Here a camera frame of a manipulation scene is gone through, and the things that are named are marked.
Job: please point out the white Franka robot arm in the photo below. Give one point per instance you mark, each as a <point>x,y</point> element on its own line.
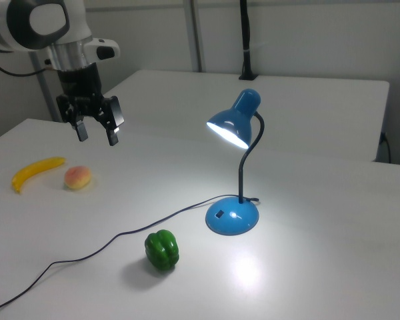
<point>76,23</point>

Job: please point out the blue gooseneck desk lamp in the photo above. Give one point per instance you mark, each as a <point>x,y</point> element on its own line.
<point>231,220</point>

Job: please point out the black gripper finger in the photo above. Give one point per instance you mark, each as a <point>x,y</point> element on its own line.
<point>81,131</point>
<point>112,136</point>

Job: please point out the black camera pole with clamp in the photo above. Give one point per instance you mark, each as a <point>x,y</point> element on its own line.
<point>246,33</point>

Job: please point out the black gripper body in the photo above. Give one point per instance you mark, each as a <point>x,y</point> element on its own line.
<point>81,90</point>

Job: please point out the pink yellow peach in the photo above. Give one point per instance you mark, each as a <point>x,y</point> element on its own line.
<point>77,177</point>

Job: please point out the yellow banana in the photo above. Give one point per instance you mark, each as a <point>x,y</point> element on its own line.
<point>33,170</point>

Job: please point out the green bell pepper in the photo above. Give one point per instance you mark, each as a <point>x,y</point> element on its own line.
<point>161,250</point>

